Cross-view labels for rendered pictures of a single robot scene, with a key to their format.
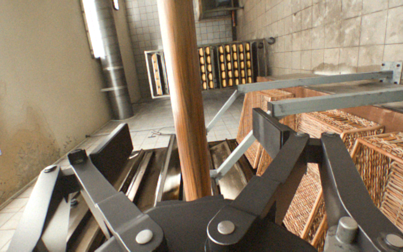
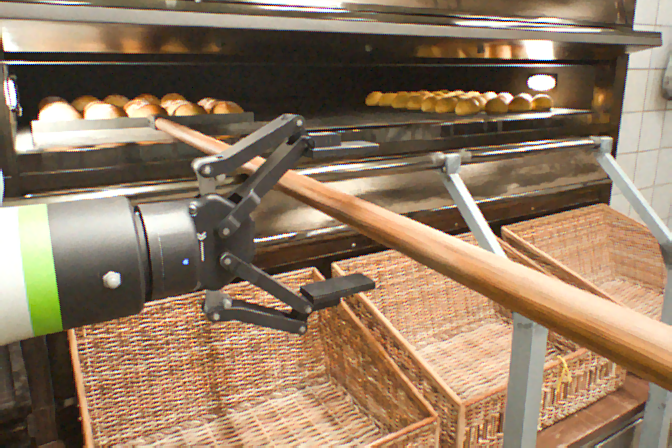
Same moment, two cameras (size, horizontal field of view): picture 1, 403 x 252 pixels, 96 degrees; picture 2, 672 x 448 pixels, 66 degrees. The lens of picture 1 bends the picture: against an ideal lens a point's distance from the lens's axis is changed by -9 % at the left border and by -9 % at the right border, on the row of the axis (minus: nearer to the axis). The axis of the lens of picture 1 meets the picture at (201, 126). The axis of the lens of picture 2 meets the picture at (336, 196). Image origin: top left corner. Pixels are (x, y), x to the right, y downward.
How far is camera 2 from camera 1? 0.37 m
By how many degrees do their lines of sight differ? 43
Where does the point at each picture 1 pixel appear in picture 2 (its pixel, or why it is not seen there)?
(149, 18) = not seen: outside the picture
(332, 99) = (520, 419)
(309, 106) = (517, 374)
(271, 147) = (318, 286)
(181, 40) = (401, 246)
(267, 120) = (337, 291)
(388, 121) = not seen: outside the picture
